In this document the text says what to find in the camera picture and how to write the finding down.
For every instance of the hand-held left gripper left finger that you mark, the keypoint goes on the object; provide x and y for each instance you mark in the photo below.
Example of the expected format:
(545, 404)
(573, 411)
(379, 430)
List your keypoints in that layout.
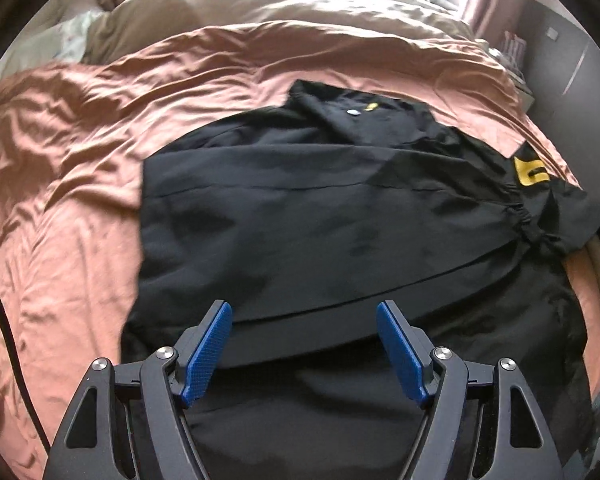
(205, 355)

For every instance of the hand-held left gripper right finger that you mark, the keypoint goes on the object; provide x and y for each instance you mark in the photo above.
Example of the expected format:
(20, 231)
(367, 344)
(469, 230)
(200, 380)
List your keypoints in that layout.
(400, 355)

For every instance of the black pants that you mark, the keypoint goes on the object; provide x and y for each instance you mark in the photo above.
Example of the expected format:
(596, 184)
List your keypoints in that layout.
(305, 220)

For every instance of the terracotta bed blanket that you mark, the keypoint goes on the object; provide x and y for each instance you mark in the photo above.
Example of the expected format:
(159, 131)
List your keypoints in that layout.
(70, 185)

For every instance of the white floral pillow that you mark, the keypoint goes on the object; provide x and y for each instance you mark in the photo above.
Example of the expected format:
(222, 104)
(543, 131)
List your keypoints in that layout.
(77, 35)

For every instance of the beige duvet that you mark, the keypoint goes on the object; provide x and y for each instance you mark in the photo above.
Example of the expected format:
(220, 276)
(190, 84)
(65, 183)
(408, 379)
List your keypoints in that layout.
(280, 7)

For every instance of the beige padded bed frame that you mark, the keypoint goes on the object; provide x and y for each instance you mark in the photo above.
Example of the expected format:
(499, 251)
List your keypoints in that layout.
(599, 270)

